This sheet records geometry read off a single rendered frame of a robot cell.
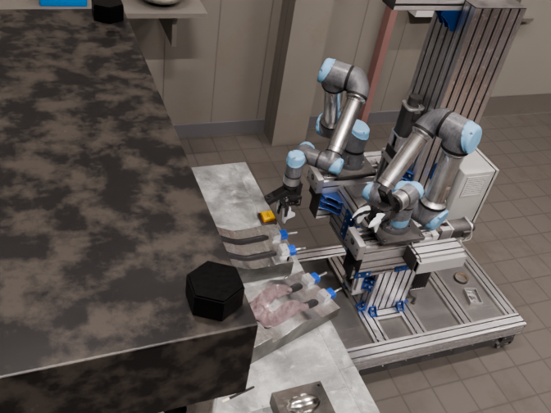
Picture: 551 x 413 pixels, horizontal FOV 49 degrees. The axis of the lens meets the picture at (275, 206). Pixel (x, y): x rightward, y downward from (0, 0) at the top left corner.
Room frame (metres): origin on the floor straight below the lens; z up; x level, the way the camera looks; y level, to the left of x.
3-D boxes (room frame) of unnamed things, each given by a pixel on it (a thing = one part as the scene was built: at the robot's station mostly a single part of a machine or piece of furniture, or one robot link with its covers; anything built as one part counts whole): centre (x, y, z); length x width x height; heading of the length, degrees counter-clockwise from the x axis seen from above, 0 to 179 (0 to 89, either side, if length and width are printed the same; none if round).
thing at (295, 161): (2.13, -0.05, 1.31); 0.09 x 0.08 x 0.11; 163
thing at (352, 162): (2.62, -0.34, 1.09); 0.15 x 0.15 x 0.10
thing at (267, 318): (1.70, -0.08, 0.90); 0.26 x 0.18 x 0.08; 135
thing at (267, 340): (1.69, -0.09, 0.85); 0.50 x 0.26 x 0.11; 135
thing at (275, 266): (1.97, 0.15, 0.87); 0.50 x 0.26 x 0.14; 117
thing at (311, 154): (2.22, -0.09, 1.31); 0.11 x 0.11 x 0.08; 73
